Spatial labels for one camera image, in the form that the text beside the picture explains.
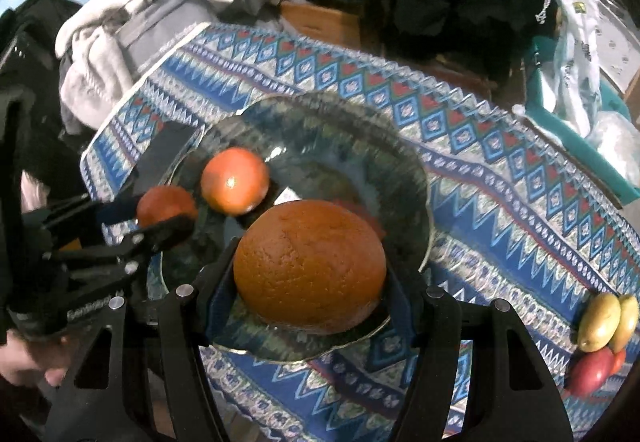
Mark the teal plastic bin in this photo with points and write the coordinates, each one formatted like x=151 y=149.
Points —
x=542 y=87

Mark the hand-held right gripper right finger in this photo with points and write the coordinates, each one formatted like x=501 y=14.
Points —
x=400 y=312

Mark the pile of clothes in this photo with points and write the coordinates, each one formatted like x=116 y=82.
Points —
x=100 y=52

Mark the red apple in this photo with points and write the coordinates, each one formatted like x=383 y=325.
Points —
x=592 y=372
x=619 y=359

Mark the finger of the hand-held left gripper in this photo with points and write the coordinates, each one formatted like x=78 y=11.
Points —
x=160 y=234
x=165 y=147

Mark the orange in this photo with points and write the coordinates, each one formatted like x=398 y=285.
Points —
x=310 y=267
x=235 y=179
x=165 y=204

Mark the black suitcase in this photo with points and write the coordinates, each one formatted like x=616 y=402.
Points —
x=35 y=32

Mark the grey padded bag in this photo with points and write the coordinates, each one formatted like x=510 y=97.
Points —
x=160 y=22

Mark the yellow apple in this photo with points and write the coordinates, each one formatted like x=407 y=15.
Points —
x=629 y=322

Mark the white perforated basket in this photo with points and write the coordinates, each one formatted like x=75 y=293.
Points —
x=617 y=47

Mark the yellow pear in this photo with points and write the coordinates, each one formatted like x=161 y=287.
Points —
x=600 y=322

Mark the pink cloth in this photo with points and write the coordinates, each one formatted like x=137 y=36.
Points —
x=32 y=192

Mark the dark glass plate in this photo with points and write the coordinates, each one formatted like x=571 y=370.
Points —
x=325 y=157

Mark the wooden drawer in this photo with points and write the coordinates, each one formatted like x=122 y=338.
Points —
x=320 y=22

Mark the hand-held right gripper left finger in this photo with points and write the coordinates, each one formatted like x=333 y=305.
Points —
x=220 y=302

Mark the clear plastic bag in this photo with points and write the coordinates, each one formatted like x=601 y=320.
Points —
x=620 y=147

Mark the blue patterned tablecloth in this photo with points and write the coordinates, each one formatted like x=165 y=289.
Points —
x=500 y=222

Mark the person's left hand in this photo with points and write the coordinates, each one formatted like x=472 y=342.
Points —
x=30 y=362

